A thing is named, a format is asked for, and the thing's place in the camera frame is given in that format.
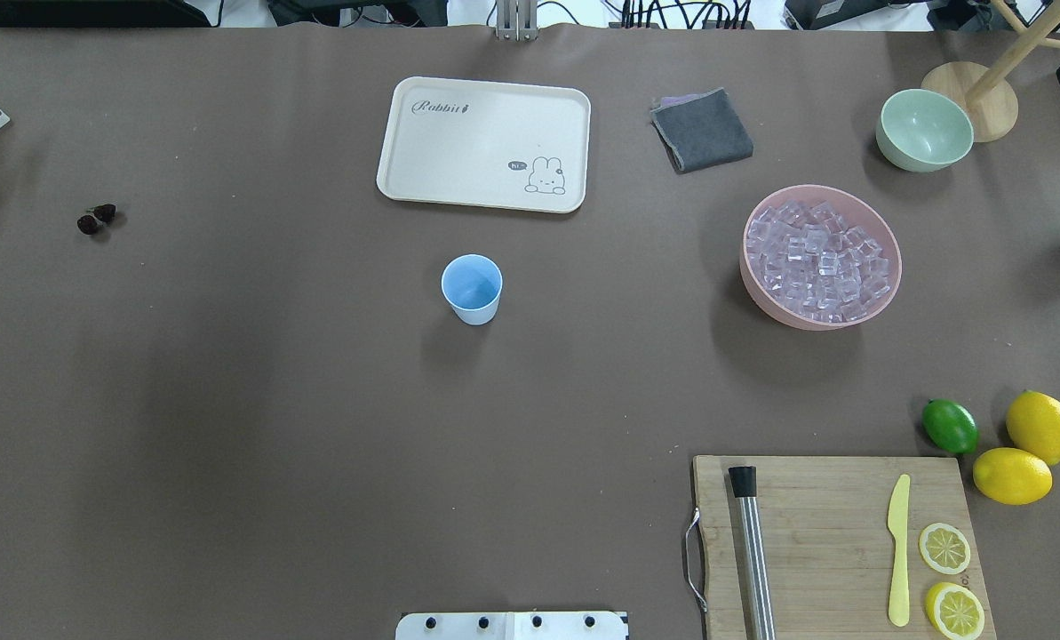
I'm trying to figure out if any pink bowl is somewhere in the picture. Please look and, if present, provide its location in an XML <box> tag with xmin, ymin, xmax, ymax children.
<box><xmin>740</xmin><ymin>184</ymin><xmax>903</xmax><ymax>332</ymax></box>

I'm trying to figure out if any clear ice cubes pile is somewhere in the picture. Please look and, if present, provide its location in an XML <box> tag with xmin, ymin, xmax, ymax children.
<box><xmin>746</xmin><ymin>200</ymin><xmax>891</xmax><ymax>323</ymax></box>

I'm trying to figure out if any yellow lemon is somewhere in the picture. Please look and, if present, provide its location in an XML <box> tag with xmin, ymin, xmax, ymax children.
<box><xmin>972</xmin><ymin>447</ymin><xmax>1054</xmax><ymax>506</ymax></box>
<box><xmin>1005</xmin><ymin>390</ymin><xmax>1060</xmax><ymax>466</ymax></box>

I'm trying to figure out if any wooden mug tree stand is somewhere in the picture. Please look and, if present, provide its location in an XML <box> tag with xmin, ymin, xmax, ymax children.
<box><xmin>921</xmin><ymin>1</ymin><xmax>1060</xmax><ymax>143</ymax></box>

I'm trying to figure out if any yellow lemon upper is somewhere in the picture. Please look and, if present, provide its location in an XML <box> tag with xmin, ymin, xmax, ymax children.
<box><xmin>1005</xmin><ymin>390</ymin><xmax>1060</xmax><ymax>466</ymax></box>

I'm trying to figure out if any lemon slice upper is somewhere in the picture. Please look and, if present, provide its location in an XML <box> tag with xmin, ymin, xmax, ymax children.
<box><xmin>917</xmin><ymin>522</ymin><xmax>971</xmax><ymax>576</ymax></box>

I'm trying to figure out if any light blue plastic cup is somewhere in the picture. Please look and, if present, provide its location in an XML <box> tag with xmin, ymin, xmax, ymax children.
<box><xmin>441</xmin><ymin>254</ymin><xmax>504</xmax><ymax>325</ymax></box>

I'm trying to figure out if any dark red cherry pair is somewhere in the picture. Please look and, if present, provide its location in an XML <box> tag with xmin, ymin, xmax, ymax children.
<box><xmin>77</xmin><ymin>203</ymin><xmax>118</xmax><ymax>236</ymax></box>

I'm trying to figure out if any lemon slice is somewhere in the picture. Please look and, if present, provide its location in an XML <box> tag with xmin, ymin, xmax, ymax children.
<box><xmin>925</xmin><ymin>582</ymin><xmax>987</xmax><ymax>639</ymax></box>
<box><xmin>917</xmin><ymin>522</ymin><xmax>971</xmax><ymax>576</ymax></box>

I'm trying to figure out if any yellow plastic knife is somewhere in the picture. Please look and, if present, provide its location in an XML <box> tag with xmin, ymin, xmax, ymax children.
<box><xmin>886</xmin><ymin>474</ymin><xmax>912</xmax><ymax>628</ymax></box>

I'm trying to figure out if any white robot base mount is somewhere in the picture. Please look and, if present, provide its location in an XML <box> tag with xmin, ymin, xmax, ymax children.
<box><xmin>395</xmin><ymin>611</ymin><xmax>630</xmax><ymax>639</ymax></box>

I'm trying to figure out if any mint green bowl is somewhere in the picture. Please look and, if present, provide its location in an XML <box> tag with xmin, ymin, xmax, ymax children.
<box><xmin>875</xmin><ymin>88</ymin><xmax>974</xmax><ymax>172</ymax></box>

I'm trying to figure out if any yellow lemon lower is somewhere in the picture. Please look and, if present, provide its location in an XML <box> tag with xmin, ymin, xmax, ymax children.
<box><xmin>972</xmin><ymin>447</ymin><xmax>1054</xmax><ymax>506</ymax></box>

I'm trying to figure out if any bamboo cutting board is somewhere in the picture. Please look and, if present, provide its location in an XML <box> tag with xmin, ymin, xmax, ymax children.
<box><xmin>692</xmin><ymin>455</ymin><xmax>976</xmax><ymax>639</ymax></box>

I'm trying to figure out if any cream rabbit serving tray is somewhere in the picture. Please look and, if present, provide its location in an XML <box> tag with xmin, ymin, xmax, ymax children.
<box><xmin>376</xmin><ymin>76</ymin><xmax>591</xmax><ymax>214</ymax></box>

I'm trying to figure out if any green lime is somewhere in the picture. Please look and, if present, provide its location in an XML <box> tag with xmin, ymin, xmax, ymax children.
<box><xmin>922</xmin><ymin>398</ymin><xmax>979</xmax><ymax>455</ymax></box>

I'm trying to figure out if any grey folded cloth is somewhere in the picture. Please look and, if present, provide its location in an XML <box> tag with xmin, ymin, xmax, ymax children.
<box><xmin>650</xmin><ymin>86</ymin><xmax>754</xmax><ymax>173</ymax></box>

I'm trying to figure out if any lemon slice lower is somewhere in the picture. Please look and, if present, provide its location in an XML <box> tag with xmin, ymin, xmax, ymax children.
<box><xmin>925</xmin><ymin>582</ymin><xmax>987</xmax><ymax>639</ymax></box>

